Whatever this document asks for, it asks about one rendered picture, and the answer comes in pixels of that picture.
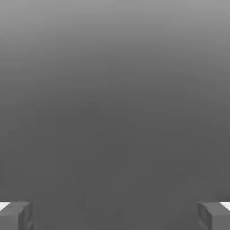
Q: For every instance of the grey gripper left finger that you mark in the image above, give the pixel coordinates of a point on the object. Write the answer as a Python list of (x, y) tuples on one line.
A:
[(12, 216)]

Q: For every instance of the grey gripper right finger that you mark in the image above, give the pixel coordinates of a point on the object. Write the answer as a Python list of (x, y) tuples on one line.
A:
[(215, 217)]

